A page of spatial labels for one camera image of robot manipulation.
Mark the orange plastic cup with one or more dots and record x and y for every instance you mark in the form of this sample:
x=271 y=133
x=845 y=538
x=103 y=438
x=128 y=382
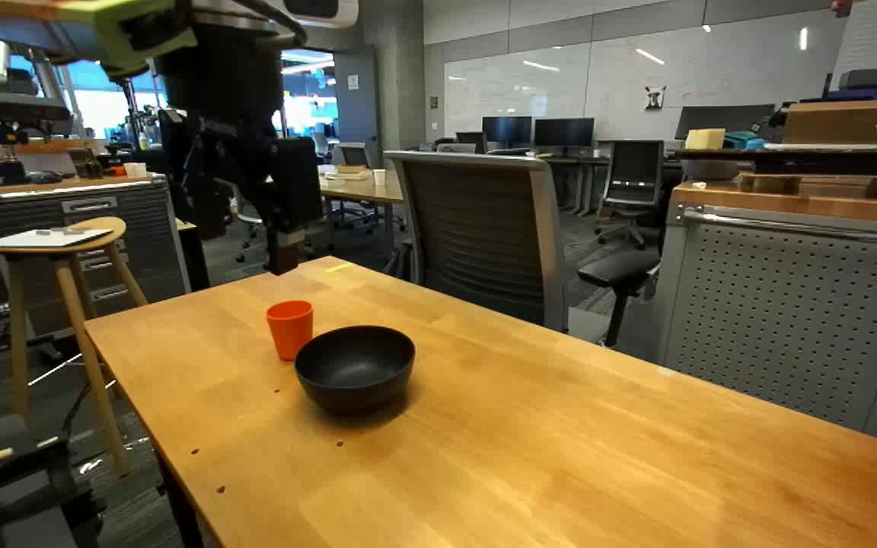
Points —
x=291 y=328

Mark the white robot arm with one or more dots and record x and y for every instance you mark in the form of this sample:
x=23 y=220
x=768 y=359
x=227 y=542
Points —
x=221 y=66

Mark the black bowl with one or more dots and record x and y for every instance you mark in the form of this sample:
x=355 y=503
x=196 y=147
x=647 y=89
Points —
x=355 y=368

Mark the grey mesh office chair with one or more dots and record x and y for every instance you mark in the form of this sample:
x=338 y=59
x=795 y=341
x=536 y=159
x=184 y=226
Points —
x=484 y=228

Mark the left computer monitor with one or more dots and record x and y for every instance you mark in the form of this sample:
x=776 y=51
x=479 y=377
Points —
x=508 y=133

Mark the computer monitor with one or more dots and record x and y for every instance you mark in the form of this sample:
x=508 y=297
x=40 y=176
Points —
x=564 y=133
x=508 y=133

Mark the right computer monitor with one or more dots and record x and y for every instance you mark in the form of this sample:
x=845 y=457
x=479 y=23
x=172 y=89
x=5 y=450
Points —
x=564 y=133

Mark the black office chair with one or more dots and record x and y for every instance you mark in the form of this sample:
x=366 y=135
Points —
x=631 y=190

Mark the grey drawer cabinet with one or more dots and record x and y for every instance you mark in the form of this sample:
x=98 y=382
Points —
x=152 y=243

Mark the wooden stool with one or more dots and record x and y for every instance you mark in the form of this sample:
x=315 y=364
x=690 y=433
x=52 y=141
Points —
x=64 y=262

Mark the grey perforated metal cart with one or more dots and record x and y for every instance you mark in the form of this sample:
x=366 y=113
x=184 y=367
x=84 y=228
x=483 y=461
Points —
x=776 y=297

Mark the white paper on stool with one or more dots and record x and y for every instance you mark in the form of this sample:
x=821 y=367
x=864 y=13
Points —
x=49 y=238

